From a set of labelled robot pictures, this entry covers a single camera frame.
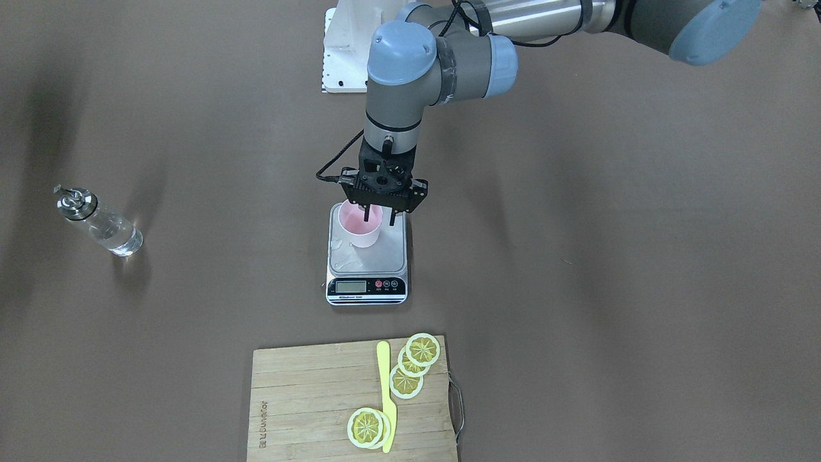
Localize lemon slice stack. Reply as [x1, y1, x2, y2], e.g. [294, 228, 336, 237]
[388, 332, 442, 400]

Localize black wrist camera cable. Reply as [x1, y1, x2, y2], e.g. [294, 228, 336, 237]
[315, 128, 364, 184]

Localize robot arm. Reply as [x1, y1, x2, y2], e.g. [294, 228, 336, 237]
[330, 1, 762, 222]

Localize wooden cutting board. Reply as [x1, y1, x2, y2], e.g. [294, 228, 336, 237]
[246, 340, 459, 461]

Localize silver digital kitchen scale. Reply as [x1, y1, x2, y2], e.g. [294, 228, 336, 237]
[325, 202, 410, 306]

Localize clear glass sauce bottle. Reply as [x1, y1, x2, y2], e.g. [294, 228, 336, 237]
[53, 185, 144, 257]

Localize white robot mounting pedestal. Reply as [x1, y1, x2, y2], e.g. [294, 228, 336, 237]
[321, 1, 409, 94]

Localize lemon slice single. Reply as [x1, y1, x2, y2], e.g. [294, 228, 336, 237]
[346, 407, 393, 450]

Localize yellow plastic knife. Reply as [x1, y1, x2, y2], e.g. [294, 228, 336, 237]
[376, 340, 398, 453]

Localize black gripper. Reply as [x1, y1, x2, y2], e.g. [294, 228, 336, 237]
[338, 141, 429, 227]

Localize pink plastic cup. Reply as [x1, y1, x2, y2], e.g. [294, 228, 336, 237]
[337, 201, 384, 248]

